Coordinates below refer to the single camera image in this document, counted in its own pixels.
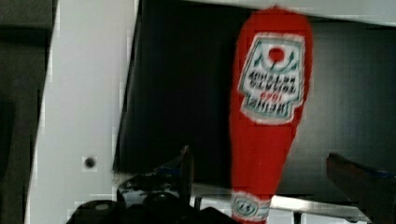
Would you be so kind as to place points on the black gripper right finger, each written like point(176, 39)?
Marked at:
point(372, 191)

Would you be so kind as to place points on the black toaster oven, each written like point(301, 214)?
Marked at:
point(179, 91)

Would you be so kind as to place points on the red plush ketchup bottle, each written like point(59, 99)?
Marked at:
point(272, 69)

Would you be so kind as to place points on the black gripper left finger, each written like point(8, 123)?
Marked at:
point(158, 197)

